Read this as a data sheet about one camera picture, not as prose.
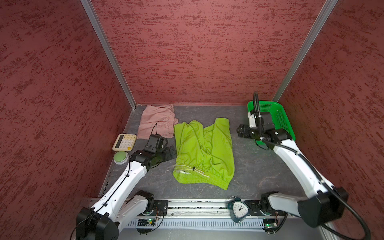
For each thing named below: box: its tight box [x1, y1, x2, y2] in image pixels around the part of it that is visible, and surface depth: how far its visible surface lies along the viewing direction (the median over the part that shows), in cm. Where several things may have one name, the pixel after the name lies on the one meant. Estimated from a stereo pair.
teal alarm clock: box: [227, 195, 250, 223], surface depth 72 cm
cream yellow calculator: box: [112, 133, 137, 152], surface depth 99 cm
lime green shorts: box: [172, 118, 235, 191], surface depth 92 cm
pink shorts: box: [137, 104, 179, 140], surface depth 109 cm
